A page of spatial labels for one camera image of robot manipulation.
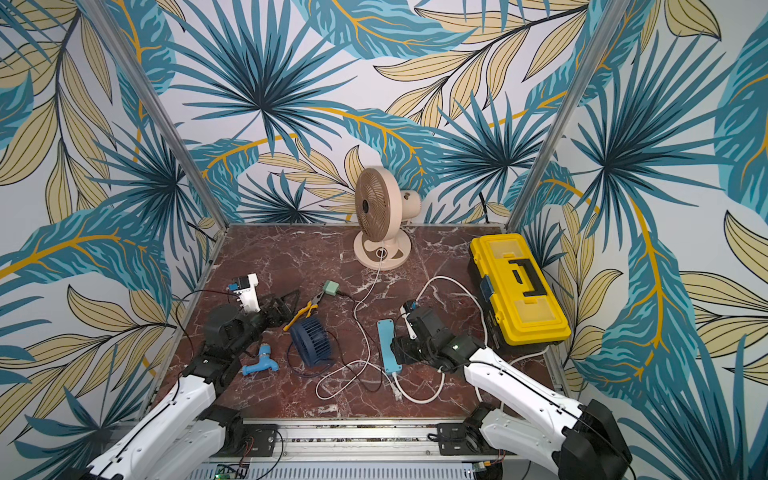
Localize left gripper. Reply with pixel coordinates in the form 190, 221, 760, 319
229, 288, 300, 357

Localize teal power strip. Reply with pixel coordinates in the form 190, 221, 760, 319
377, 319, 402, 375

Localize green power adapter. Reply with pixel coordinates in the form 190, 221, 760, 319
323, 280, 340, 296

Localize white fan power cable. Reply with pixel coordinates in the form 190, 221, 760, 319
314, 248, 397, 401

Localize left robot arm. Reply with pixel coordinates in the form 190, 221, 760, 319
56, 290, 300, 479

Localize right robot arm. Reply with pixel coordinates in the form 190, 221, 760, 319
389, 300, 636, 479

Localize beige desk fan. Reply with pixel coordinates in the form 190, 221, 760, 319
353, 167, 421, 271

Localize yellow black pliers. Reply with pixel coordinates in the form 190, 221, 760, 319
283, 291, 324, 332

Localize yellow black toolbox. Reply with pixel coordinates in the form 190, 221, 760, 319
468, 234, 572, 350

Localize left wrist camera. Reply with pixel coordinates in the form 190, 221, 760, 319
227, 273, 261, 313

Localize black adapter cable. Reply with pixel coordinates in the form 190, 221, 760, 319
285, 290, 385, 397

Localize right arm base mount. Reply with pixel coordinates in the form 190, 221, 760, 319
427, 403, 506, 456

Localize aluminium front rail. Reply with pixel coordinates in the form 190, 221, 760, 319
89, 418, 613, 480

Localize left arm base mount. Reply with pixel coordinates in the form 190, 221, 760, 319
196, 405, 279, 459

